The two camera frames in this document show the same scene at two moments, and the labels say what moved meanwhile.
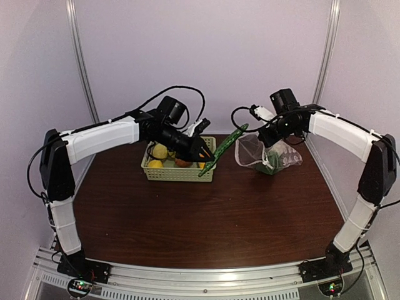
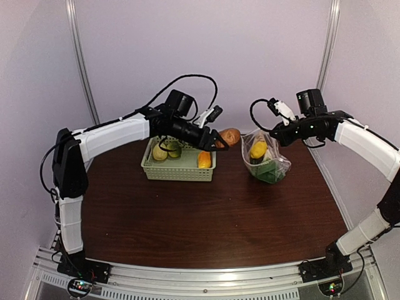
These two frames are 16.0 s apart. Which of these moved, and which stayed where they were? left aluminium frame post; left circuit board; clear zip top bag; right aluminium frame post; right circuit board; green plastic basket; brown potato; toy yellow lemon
Moved: toy yellow lemon; clear zip top bag; brown potato
Stayed: left circuit board; right circuit board; right aluminium frame post; green plastic basket; left aluminium frame post
